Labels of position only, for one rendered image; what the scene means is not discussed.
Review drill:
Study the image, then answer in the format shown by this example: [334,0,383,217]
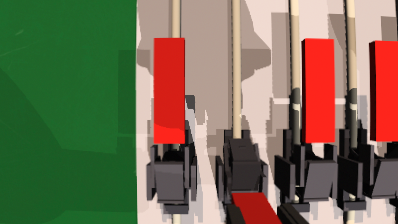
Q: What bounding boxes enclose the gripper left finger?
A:
[226,204,246,224]

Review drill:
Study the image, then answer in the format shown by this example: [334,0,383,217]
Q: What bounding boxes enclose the beige flexible cable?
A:
[232,0,242,138]

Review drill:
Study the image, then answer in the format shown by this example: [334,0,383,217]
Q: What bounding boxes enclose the beige thin line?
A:
[290,0,301,145]

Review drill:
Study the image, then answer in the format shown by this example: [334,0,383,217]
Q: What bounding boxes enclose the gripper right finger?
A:
[277,203,309,224]

